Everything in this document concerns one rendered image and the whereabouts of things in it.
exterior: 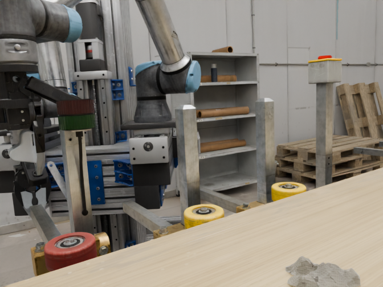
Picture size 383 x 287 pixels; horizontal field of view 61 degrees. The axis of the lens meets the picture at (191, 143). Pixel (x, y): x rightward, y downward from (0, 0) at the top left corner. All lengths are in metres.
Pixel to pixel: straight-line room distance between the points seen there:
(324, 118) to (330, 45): 4.35
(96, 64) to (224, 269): 1.10
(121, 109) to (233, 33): 2.83
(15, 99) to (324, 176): 0.87
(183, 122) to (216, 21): 3.36
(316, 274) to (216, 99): 3.53
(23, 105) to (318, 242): 0.56
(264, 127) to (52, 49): 0.68
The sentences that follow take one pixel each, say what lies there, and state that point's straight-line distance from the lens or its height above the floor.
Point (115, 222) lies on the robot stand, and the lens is 1.50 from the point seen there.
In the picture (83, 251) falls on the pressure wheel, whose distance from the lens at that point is 0.56.
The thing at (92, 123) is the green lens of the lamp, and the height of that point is 1.10.
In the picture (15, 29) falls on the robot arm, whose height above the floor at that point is 1.27.
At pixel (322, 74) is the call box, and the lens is 1.06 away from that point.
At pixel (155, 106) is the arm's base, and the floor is 1.10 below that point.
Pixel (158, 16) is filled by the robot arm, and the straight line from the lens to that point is 1.10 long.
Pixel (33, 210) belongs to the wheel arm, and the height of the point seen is 0.86.
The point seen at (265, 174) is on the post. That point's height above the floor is 0.91.
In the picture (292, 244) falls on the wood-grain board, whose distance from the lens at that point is 0.54.
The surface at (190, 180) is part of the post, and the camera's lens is 0.74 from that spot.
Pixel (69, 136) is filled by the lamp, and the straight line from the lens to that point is 0.62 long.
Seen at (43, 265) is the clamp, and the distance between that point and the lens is 0.66.
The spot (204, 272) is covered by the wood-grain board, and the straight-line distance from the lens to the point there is 0.47.
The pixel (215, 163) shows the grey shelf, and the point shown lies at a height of 0.31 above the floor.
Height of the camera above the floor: 1.13
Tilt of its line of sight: 8 degrees down
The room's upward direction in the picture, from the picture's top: 3 degrees counter-clockwise
